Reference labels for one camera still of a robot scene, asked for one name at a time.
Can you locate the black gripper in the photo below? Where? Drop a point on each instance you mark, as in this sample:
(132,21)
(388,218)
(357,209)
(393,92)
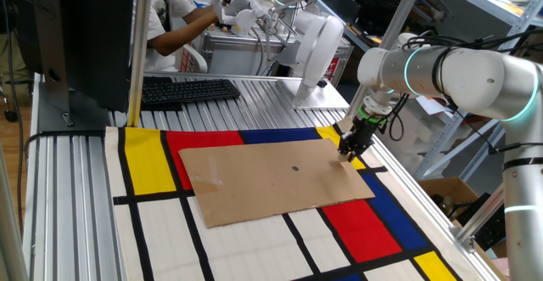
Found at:
(359,134)

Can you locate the bare person forearm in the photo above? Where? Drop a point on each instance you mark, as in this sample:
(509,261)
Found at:
(182,35)

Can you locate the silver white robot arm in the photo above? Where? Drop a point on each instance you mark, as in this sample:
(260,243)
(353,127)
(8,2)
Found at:
(471,77)

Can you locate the colour block patterned cloth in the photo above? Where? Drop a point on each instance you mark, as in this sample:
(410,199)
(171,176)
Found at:
(169,238)

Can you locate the white foam packing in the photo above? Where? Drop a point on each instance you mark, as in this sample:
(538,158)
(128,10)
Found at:
(407,145)

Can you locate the open cardboard box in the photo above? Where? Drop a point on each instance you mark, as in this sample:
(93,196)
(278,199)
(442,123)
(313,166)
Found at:
(445,185)

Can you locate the white haptic control device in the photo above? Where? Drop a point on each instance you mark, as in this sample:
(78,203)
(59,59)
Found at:
(316,47)

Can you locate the brown cardboard sheet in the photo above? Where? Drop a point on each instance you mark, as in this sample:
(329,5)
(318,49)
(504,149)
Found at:
(237,183)

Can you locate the silver metal case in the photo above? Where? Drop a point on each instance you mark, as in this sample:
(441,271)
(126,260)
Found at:
(237,60)

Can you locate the black device in box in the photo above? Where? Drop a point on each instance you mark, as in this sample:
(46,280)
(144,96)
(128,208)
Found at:
(492,235)

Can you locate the black computer keyboard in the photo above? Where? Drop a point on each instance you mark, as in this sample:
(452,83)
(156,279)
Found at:
(186,91)

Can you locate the white plastic chair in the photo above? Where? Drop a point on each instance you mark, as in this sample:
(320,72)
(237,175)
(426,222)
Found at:
(196,56)

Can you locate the pink packet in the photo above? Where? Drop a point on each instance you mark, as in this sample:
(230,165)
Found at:
(500,269)

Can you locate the grey metal shelf rack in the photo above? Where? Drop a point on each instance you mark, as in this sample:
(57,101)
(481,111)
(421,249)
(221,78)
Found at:
(475,1)

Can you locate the black computer monitor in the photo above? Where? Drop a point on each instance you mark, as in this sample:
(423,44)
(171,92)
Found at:
(97,39)

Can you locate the grey monitor stand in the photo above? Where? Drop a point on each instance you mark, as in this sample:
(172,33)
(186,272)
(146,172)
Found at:
(51,60)

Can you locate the black chair caster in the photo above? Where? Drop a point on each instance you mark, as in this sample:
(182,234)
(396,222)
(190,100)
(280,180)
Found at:
(10,115)

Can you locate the silver device base plate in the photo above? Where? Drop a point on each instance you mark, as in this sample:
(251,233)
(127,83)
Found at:
(322,98)

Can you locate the aluminium frame post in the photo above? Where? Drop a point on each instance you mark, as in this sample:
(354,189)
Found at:
(483,214)
(399,13)
(140,60)

